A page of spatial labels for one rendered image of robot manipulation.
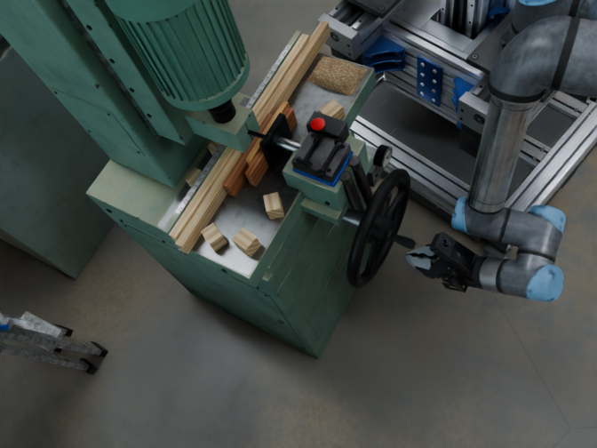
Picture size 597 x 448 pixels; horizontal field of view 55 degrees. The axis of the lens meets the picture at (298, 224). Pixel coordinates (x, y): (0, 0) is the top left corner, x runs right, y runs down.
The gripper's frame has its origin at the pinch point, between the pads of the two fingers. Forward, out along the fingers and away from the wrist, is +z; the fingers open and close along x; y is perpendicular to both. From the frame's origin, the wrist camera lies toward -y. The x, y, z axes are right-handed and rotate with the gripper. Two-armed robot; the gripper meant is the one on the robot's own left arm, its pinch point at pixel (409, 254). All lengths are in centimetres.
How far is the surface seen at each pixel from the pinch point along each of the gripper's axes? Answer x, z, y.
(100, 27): -8, 12, -82
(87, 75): -12, 24, -77
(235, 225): -17.2, 18.4, -34.6
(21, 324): -62, 120, -22
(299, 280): -15.2, 24.8, -4.7
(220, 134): -5, 17, -51
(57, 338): -60, 109, -13
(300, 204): -5.4, 11.9, -27.1
